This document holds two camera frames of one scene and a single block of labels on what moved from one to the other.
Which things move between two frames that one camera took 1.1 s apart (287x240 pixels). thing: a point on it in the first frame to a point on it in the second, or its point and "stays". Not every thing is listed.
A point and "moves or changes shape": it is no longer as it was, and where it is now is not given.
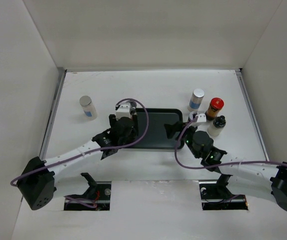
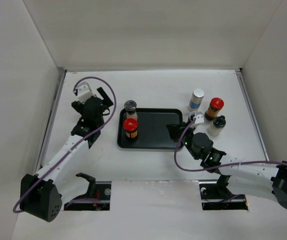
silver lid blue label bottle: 196,99 stays
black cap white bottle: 215,127 stays
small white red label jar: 192,115 stays
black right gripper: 172,129 stays
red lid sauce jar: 133,107 moves or changes shape
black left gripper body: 133,133 to 79,106
